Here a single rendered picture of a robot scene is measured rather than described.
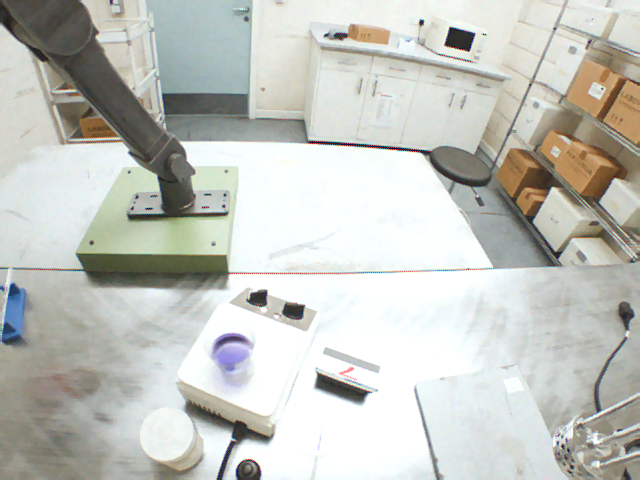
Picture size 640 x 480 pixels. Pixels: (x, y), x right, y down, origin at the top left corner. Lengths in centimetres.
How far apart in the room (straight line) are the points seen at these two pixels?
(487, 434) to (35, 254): 84
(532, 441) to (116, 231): 76
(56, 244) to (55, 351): 25
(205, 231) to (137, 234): 13
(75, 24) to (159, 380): 45
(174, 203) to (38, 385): 37
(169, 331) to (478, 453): 48
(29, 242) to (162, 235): 31
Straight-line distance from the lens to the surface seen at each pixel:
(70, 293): 65
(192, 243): 58
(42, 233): 81
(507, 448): 55
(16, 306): 67
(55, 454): 53
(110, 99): 49
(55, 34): 43
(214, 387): 39
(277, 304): 50
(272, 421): 39
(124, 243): 62
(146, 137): 53
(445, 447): 50
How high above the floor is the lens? 135
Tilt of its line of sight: 43 degrees down
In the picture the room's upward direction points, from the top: 10 degrees clockwise
